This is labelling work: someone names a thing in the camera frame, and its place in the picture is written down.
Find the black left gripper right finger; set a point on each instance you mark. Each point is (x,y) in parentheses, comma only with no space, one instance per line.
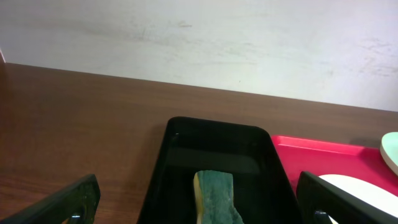
(319,199)

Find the red plastic tray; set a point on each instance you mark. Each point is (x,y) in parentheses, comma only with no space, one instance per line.
(322,157)

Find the green and yellow sponge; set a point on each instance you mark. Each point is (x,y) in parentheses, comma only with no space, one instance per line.
(214,198)

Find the black plastic tray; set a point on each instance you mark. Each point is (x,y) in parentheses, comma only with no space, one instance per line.
(262,192)

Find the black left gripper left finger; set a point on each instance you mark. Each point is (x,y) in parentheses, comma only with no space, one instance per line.
(76,203)

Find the mint green plate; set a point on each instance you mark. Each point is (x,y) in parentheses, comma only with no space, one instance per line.
(389,150)

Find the white plate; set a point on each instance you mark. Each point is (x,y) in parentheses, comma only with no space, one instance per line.
(365,191)

